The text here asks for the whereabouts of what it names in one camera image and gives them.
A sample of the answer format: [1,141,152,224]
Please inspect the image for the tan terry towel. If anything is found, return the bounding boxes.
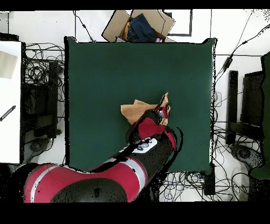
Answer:
[120,92,170,126]

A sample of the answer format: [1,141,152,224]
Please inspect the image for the dark green table cloth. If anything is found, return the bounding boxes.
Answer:
[63,35,218,175]

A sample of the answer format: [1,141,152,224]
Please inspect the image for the black upright stand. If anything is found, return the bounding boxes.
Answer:
[225,70,239,145]

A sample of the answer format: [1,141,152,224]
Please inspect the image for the black power strip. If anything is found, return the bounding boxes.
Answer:
[203,162,216,196]

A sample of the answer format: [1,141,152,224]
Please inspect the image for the dark blue jeans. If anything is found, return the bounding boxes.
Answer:
[127,13,158,43]

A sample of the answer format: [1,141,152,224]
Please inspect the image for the black monitor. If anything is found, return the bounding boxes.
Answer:
[240,70,265,127]

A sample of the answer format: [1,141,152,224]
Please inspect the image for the brown cardboard box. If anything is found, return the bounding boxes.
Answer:
[100,9,176,43]

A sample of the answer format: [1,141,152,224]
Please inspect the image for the dark green fabric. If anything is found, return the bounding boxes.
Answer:
[250,51,270,179]

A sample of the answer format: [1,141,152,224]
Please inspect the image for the black equipment rack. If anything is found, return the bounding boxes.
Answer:
[22,61,62,140]

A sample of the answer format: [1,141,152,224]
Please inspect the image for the white desk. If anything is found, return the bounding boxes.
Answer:
[0,41,23,164]

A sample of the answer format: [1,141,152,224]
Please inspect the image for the black striped tool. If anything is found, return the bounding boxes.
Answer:
[0,105,17,122]

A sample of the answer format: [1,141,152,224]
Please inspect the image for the beige box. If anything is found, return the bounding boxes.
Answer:
[0,50,18,80]

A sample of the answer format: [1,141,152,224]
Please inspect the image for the black cable with power adapter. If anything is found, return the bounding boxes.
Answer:
[215,23,270,85]

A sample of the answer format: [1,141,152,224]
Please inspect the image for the black cable with inline plug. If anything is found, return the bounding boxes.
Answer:
[72,10,97,43]

